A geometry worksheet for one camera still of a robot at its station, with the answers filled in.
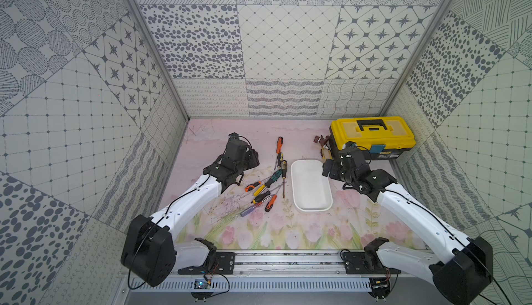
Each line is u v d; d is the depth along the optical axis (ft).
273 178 3.11
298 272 2.41
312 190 3.07
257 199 2.90
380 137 3.00
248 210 2.82
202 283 2.35
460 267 1.21
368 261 2.15
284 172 3.21
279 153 3.41
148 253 1.31
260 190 2.99
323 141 3.54
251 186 3.04
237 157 2.00
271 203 2.88
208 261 2.10
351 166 1.94
